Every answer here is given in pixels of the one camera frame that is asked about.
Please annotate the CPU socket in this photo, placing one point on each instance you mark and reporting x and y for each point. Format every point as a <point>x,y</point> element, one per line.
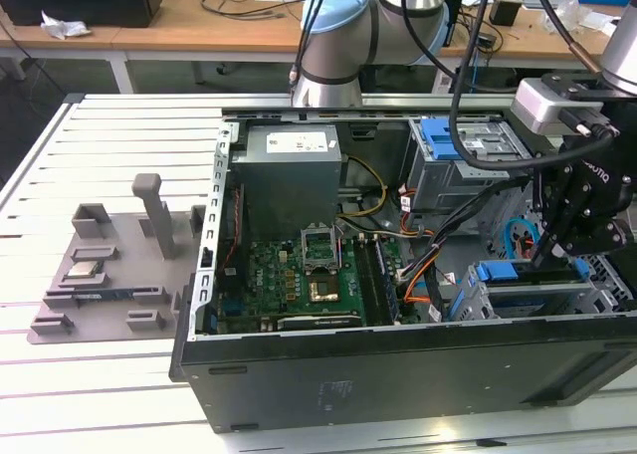
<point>323,289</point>

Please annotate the black RAM slot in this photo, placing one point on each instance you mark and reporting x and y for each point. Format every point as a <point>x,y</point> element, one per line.
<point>367,280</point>

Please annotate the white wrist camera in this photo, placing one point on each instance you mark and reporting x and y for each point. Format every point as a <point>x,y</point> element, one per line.
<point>542,110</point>

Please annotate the green motherboard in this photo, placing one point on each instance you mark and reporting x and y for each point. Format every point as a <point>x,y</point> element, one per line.
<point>269,275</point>

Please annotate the black pen cup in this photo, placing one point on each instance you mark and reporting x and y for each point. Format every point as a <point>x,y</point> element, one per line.
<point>505,12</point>

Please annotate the black PC case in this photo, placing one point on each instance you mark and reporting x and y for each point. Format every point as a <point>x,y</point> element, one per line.
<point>348,374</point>

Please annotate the blue drive bay latch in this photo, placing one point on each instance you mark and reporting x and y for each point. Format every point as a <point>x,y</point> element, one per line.
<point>438,143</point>

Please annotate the metal disk bay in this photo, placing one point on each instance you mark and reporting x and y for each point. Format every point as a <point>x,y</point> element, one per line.
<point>468,299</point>

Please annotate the hard disk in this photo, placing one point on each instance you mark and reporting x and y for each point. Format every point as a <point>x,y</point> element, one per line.
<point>497,271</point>

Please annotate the silver CPU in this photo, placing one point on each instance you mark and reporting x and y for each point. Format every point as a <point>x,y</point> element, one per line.
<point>85,271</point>

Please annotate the wooden desk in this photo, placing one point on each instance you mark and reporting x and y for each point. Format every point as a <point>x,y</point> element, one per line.
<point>164,31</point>

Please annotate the grey power supply unit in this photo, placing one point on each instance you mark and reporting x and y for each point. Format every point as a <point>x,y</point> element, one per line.
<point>288,185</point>

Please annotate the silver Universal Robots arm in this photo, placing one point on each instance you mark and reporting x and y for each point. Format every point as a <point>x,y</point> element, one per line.
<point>338,41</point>

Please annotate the metal drive cage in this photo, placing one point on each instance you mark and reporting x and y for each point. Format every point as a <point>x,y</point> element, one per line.
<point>433,185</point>

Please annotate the crumpled white paper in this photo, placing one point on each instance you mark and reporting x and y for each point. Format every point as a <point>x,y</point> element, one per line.
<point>64,26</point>

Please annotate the grey parts rack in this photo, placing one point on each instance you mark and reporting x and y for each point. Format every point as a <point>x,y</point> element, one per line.
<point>124,255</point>

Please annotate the black box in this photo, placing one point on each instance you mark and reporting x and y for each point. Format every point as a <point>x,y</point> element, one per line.
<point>79,1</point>

